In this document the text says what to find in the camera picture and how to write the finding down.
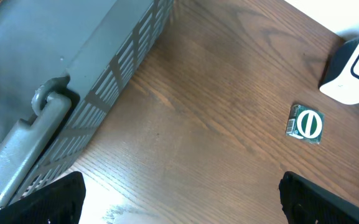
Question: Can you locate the dark grey plastic basket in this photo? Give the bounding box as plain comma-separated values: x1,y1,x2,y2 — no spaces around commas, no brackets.
0,0,174,209

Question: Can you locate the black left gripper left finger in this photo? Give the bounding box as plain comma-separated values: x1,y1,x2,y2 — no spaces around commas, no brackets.
0,171,86,224

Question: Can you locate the round green white item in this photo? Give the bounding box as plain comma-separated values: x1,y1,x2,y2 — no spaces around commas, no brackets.
286,105,324,144

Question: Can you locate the grey basket handle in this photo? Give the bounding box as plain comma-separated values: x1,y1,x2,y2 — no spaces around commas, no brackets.
0,85,72,208

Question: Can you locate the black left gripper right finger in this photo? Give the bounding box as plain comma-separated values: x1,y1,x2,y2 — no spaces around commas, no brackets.
279,171,359,224

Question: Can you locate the white barcode scanner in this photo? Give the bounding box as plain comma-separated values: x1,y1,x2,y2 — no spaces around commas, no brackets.
319,37,359,105

